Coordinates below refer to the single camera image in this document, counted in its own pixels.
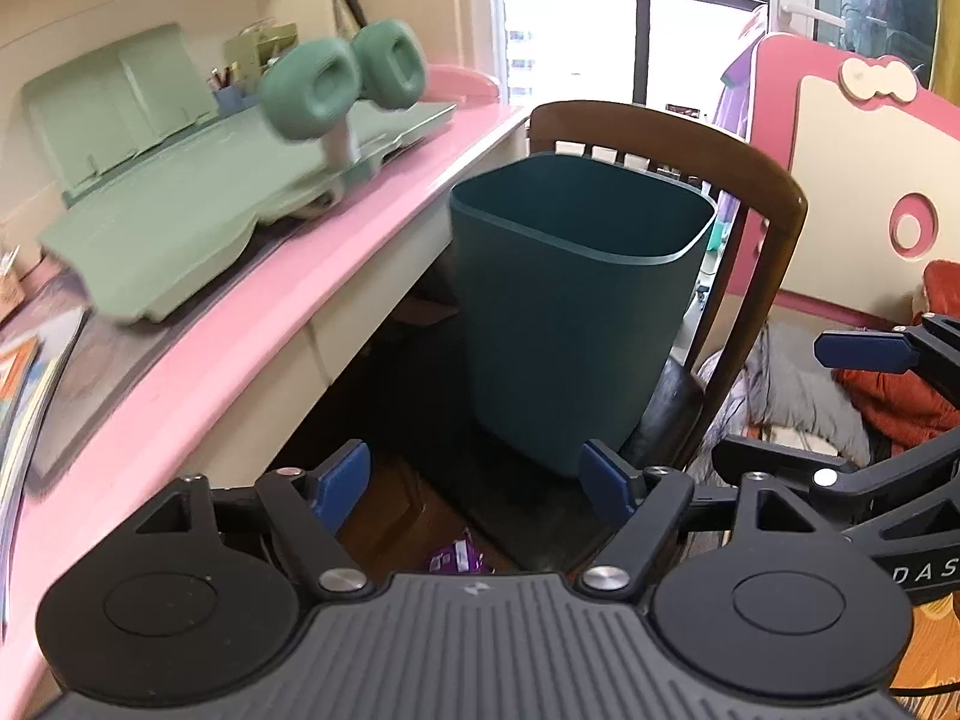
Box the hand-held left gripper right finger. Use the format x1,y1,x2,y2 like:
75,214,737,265
579,439,826,601

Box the purple wrapper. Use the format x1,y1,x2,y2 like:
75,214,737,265
427,529,488,575

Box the dark wooden chair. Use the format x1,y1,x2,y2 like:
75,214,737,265
420,100,809,571

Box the white clothes rail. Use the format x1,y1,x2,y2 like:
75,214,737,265
780,0,848,22

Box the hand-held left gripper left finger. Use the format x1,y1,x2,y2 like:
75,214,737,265
133,441,374,601

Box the green desk organizer stand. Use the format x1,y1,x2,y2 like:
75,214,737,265
21,22,460,327

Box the black frame window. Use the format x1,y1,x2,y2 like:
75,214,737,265
502,0,773,110

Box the green headphones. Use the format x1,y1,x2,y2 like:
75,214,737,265
259,17,430,166

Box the orange cloth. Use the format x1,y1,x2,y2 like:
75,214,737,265
836,261,960,458

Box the blue pen holder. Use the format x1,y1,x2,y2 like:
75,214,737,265
212,85,263,119

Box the stack of books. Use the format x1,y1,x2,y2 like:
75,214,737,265
0,330,62,541

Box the olive green box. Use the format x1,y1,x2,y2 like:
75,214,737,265
223,19,301,77

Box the pink cream bed frame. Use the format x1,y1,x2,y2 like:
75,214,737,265
750,36,960,331

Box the grey cloth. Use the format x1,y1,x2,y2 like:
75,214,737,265
690,322,871,481

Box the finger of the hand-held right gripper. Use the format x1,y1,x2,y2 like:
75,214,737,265
814,313,960,410
711,431,960,533

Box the dark desk mat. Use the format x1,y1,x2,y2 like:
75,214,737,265
30,225,301,500

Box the purple hanging garment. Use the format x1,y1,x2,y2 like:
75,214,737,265
712,7,770,140

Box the pink desk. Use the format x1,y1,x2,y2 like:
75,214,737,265
0,64,530,720

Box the dark teal plastic bin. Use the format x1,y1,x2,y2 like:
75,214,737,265
448,152,719,479

